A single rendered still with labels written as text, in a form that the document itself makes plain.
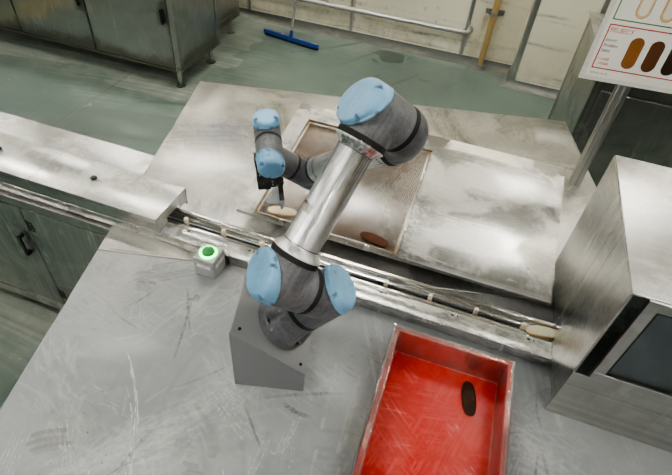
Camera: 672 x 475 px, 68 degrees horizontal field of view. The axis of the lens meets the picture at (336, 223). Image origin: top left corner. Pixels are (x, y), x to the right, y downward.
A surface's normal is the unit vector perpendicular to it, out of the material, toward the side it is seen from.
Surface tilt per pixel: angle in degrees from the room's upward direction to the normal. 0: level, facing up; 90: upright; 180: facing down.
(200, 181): 0
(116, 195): 0
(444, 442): 0
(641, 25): 90
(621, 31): 90
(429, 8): 90
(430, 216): 10
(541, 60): 90
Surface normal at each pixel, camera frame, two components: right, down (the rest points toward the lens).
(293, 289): 0.51, 0.37
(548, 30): -0.33, 0.63
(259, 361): -0.08, 0.68
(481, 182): 0.01, -0.61
